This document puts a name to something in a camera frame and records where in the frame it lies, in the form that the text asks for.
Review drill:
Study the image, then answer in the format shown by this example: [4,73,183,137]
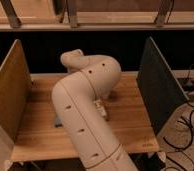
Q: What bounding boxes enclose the black floor cables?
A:
[162,58,194,171]

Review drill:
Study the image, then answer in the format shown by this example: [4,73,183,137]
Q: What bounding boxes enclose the wooden back shelf frame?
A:
[0,0,194,32]

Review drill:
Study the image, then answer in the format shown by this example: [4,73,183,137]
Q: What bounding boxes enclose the dark right side panel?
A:
[137,37,189,135]

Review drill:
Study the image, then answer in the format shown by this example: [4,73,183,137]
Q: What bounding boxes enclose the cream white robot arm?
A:
[52,49,138,171]

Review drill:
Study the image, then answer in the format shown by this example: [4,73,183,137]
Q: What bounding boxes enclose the white snack bar box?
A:
[94,99,108,120]

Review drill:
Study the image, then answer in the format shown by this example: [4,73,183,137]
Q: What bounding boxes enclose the left wooden side panel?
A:
[0,39,32,142]

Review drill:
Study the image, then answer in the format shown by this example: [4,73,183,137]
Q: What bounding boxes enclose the blue sponge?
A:
[54,116,62,127]

